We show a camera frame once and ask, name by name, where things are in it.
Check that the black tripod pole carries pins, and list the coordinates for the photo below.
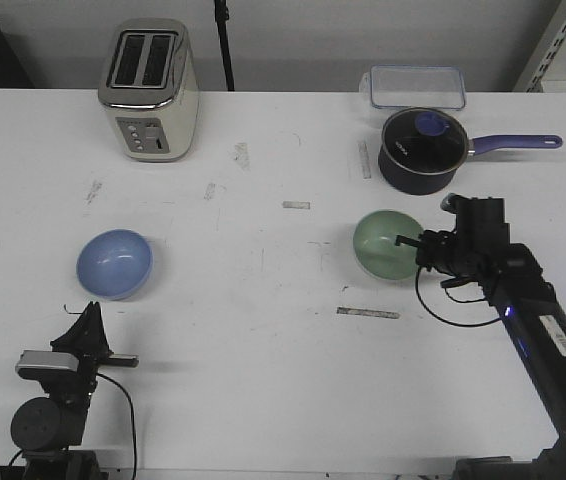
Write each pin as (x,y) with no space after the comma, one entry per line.
(221,17)

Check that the clear plastic food container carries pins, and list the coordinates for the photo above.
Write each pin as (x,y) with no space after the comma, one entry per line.
(403,86)

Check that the cream and chrome toaster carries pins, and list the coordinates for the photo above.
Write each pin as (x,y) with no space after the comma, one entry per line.
(149,91)

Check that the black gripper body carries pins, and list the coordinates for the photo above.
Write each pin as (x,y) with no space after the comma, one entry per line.
(83,383)
(480,232)

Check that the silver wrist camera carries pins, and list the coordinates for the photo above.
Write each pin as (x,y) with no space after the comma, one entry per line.
(38,365)

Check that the dark blue saucepan with lid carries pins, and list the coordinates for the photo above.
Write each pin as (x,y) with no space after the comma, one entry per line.
(422,148)

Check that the blue bowl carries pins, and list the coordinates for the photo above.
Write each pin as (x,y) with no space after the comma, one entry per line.
(115,264)

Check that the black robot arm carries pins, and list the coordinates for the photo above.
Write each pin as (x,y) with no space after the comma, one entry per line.
(536,324)
(49,429)

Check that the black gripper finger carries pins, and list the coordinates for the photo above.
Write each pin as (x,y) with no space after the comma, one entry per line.
(78,339)
(403,240)
(100,338)

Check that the green bowl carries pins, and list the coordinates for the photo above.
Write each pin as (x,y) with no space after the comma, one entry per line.
(375,248)

